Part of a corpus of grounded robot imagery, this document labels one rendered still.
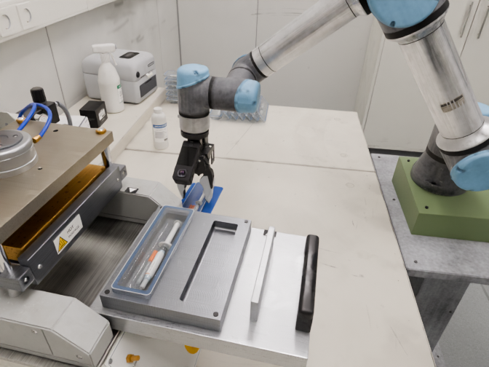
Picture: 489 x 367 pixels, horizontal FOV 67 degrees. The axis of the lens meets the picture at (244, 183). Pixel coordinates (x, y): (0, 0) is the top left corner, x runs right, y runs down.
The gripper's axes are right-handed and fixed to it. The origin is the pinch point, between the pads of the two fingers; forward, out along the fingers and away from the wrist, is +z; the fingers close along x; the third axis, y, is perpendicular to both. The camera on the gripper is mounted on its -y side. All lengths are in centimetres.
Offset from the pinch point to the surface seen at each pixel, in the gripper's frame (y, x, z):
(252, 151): 36.2, -8.4, 2.7
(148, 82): 61, 42, -9
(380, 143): 181, -75, 61
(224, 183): 14.1, -4.5, 3.0
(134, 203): -29.4, 0.5, -19.2
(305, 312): -47, -32, -22
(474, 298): 60, -113, 77
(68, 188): -38.1, 5.9, -27.1
